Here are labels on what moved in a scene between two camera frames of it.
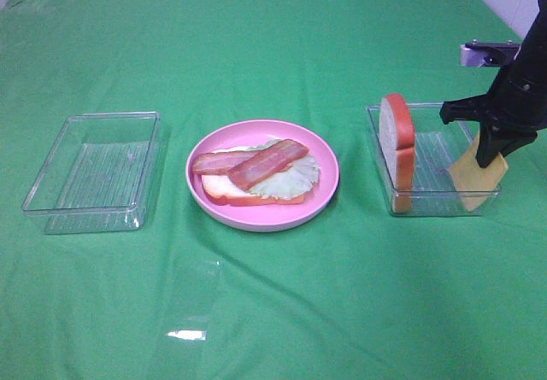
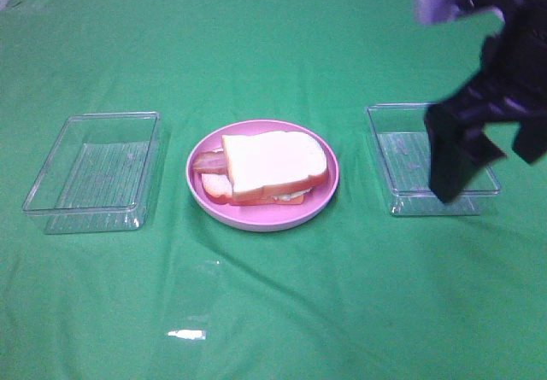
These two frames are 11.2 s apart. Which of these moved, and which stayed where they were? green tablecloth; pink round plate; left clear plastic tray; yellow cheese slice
Moved: yellow cheese slice
Stayed: left clear plastic tray; green tablecloth; pink round plate
